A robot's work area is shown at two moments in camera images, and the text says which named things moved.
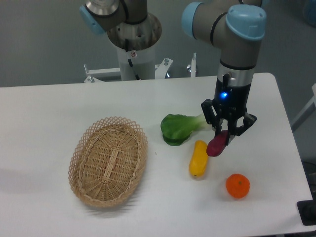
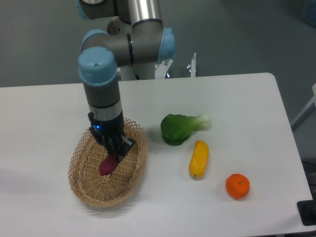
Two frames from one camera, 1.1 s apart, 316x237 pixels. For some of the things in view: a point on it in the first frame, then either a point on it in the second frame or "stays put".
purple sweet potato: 216,145 -> 108,164
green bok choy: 176,128 stays put
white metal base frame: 161,69 stays put
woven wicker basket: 107,160 stays put
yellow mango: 199,159 stays put
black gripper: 232,91 -> 107,133
